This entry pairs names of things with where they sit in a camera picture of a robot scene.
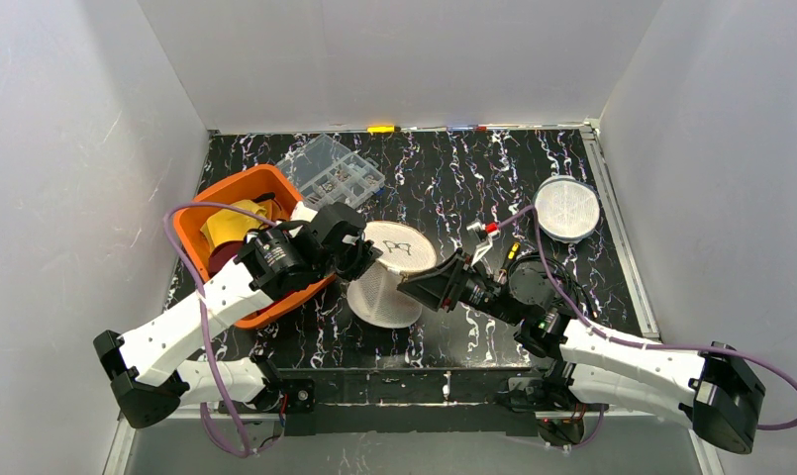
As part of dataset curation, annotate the maroon bra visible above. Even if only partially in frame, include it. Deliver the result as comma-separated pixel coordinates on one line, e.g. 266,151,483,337
207,240,244,277

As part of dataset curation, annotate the white mesh bag beige trim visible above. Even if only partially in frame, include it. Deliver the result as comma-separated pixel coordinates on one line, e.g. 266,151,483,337
347,221,438,330

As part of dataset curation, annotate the yellow cloth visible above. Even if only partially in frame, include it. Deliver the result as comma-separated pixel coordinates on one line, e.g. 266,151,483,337
201,200,287,250

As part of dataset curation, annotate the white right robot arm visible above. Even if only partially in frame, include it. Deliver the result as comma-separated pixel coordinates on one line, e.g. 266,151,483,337
397,250,765,454

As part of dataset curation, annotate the yellow marker on wall edge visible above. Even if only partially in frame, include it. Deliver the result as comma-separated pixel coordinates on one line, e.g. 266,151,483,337
366,125,400,134

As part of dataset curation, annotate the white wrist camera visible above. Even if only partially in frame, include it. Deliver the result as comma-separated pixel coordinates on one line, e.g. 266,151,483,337
466,221,500,266
289,201,318,223

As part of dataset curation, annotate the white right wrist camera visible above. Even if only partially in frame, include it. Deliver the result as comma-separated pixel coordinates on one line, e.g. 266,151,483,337
466,221,500,266

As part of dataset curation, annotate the white mesh bag blue trim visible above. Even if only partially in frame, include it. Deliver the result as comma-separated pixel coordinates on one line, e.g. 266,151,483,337
533,175,601,243

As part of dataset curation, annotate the orange plastic basin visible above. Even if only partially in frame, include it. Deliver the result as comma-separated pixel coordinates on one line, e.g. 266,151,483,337
173,164,336,330

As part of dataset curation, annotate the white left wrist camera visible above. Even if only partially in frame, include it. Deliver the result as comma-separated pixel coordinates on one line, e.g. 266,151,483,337
289,201,318,223

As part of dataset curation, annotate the clear plastic screw box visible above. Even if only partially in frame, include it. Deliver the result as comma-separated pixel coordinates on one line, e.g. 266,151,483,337
276,134,385,210

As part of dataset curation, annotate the black coiled cable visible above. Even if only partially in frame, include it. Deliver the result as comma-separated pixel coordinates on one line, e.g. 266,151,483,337
536,253,596,316

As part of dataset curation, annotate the black yellow screwdriver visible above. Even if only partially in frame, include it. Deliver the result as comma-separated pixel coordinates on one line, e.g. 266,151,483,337
497,241,521,283

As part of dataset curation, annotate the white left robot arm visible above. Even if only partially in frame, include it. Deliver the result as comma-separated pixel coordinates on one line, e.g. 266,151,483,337
93,203,381,428

